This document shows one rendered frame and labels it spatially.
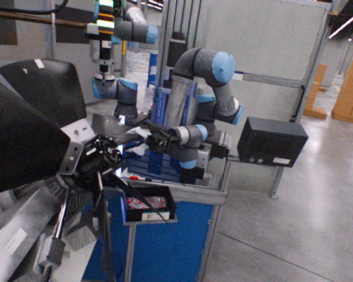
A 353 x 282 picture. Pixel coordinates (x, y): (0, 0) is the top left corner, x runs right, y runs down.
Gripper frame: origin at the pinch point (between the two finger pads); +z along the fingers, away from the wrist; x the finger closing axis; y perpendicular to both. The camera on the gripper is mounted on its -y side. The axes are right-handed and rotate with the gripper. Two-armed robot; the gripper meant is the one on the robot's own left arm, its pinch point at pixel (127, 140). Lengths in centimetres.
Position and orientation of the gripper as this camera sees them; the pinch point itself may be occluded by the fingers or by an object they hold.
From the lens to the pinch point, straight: 97.3
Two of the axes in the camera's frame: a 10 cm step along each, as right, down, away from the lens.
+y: 5.7, 4.8, -6.7
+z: -8.0, 1.3, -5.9
